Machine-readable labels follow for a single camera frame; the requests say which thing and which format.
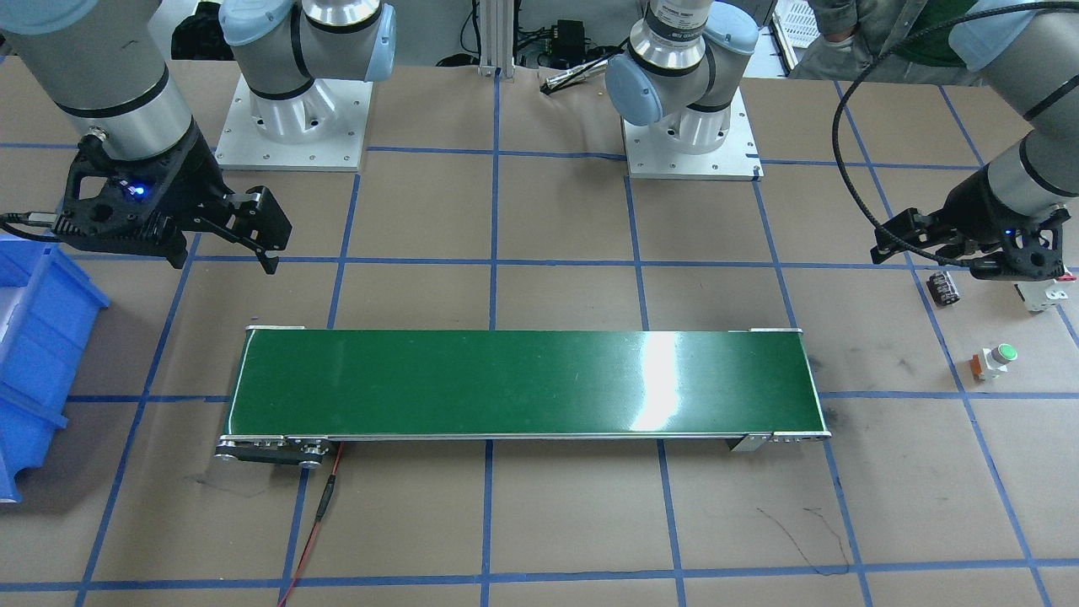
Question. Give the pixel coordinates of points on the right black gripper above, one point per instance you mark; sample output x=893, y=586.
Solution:
x=187, y=181

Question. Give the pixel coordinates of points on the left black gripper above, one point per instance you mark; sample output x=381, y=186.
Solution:
x=971, y=202

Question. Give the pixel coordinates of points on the black cylindrical capacitor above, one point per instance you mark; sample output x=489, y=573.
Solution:
x=942, y=289

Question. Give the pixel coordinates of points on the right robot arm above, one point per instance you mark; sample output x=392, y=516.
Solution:
x=100, y=65

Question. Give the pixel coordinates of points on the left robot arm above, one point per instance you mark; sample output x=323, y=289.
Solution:
x=691, y=54

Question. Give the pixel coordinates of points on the white red circuit breaker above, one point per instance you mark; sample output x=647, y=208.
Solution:
x=1041, y=295

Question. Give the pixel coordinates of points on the green conveyor belt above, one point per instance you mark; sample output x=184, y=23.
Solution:
x=298, y=391

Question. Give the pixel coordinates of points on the person in green shirt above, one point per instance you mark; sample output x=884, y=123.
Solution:
x=852, y=34

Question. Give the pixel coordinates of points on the blue plastic bin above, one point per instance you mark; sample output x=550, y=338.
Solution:
x=49, y=307

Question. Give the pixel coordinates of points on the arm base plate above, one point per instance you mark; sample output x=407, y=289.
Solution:
x=322, y=129
x=693, y=145

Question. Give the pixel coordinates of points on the green push button switch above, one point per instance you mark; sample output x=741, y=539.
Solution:
x=990, y=363

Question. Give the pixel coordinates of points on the aluminium frame post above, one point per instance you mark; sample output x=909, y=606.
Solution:
x=498, y=33

